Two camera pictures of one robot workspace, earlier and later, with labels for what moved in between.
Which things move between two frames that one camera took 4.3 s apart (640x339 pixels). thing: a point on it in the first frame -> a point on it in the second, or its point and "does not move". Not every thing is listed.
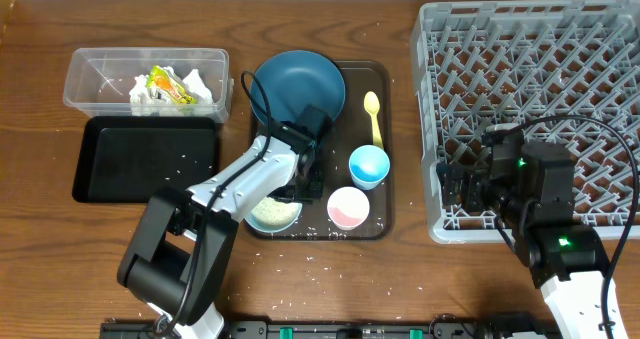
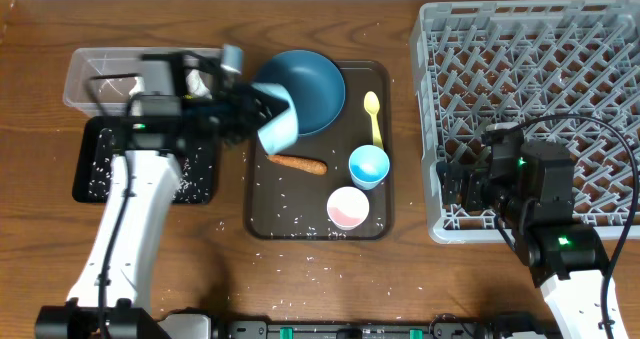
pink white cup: (348, 207) does not move
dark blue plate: (295, 79) does not move
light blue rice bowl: (273, 216) -> (279, 134)
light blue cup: (368, 165) does not move
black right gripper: (461, 186) does not move
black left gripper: (310, 183) -> (240, 114)
